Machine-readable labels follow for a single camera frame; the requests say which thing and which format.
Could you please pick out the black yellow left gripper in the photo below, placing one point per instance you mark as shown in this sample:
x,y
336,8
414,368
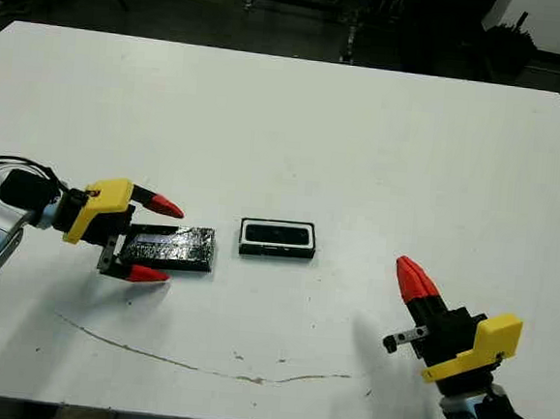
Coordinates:
x,y
101,205

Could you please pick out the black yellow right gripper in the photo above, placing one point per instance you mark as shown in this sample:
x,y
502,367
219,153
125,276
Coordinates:
x,y
464,340

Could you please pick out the glossy black box lid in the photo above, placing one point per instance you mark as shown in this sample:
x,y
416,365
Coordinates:
x,y
175,247

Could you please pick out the small black camera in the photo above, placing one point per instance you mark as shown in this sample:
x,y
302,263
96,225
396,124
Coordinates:
x,y
278,234

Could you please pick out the black box base white lining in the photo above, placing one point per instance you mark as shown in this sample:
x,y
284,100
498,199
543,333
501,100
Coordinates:
x,y
276,251

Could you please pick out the black tripod bundle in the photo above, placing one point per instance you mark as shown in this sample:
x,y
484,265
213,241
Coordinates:
x,y
508,45

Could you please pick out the black metal gantry frame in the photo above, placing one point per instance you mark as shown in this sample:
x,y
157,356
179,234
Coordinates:
x,y
352,26

